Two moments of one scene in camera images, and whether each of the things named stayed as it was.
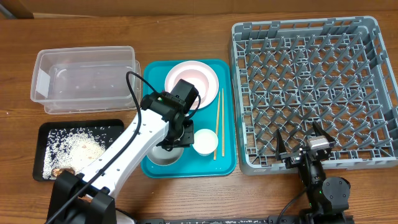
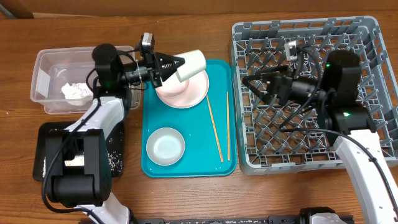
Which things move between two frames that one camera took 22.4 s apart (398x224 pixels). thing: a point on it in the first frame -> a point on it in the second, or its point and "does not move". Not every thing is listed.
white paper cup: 206,142 -> 194,62
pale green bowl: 160,156 does not move
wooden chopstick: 214,157 -> 214,127
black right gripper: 292,157 -> 264,96
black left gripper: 186,140 -> 163,71
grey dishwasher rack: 286,74 does not move
